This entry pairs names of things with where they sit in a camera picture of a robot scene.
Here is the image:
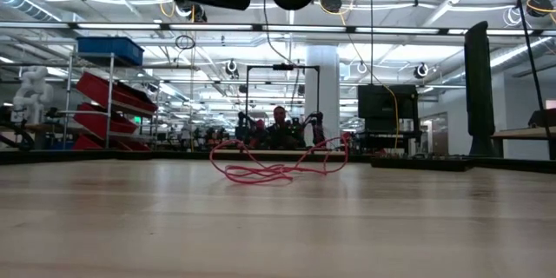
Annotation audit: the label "thin red wire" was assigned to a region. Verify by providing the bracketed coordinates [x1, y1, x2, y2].
[209, 0, 351, 185]

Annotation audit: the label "wooden top workbench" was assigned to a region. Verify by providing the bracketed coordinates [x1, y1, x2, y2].
[490, 126, 556, 161]

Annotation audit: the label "black aluminium table frame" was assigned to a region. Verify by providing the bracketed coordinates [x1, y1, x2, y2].
[0, 149, 556, 175]

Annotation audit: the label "blue storage bin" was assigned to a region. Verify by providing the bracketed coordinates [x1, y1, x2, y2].
[76, 36, 146, 68]

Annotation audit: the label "tall black column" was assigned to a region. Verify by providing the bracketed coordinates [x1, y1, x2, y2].
[462, 20, 497, 158]

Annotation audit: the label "metal wire shelving rack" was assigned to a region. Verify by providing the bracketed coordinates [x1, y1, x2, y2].
[62, 50, 161, 152]

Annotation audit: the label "yellow hanging cable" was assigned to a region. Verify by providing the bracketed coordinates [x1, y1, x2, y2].
[381, 83, 400, 150]

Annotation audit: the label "white round pillar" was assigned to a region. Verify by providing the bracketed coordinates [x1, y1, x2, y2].
[304, 45, 341, 134]

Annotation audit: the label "red storage bin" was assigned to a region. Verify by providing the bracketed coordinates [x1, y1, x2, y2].
[75, 71, 159, 117]
[71, 133, 152, 153]
[72, 103, 140, 139]

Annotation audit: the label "black ceiling cable reel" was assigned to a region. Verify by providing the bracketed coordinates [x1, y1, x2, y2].
[319, 0, 354, 27]
[525, 0, 556, 25]
[158, 0, 209, 24]

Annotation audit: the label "black gantry frame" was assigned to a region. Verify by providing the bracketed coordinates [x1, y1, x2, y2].
[244, 63, 321, 128]

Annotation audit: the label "person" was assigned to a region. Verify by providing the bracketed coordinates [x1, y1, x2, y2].
[265, 105, 301, 149]

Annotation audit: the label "thin black slanted pole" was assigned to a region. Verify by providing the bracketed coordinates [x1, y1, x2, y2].
[508, 0, 553, 140]

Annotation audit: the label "black monitor cart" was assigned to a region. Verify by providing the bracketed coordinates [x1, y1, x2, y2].
[356, 83, 421, 151]

